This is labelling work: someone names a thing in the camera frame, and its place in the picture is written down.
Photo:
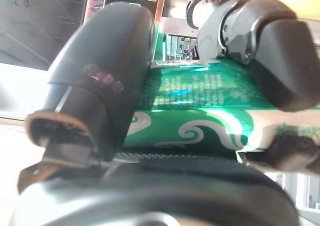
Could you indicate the red orange sign board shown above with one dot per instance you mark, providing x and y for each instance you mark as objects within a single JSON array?
[{"x": 157, "y": 1}]

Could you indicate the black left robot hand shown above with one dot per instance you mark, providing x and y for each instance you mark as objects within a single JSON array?
[{"x": 105, "y": 61}]

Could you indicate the dark green drink can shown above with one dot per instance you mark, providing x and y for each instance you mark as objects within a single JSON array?
[{"x": 200, "y": 106}]

